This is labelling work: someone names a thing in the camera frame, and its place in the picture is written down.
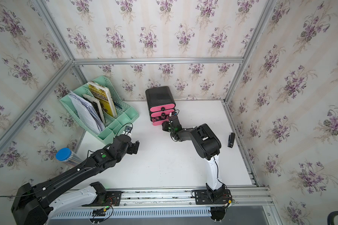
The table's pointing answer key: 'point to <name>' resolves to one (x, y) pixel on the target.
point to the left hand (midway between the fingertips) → (133, 141)
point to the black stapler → (231, 138)
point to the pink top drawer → (158, 108)
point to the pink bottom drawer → (158, 123)
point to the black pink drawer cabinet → (161, 104)
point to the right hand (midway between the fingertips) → (164, 124)
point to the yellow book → (103, 94)
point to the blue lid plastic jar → (66, 154)
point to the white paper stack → (89, 117)
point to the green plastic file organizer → (103, 112)
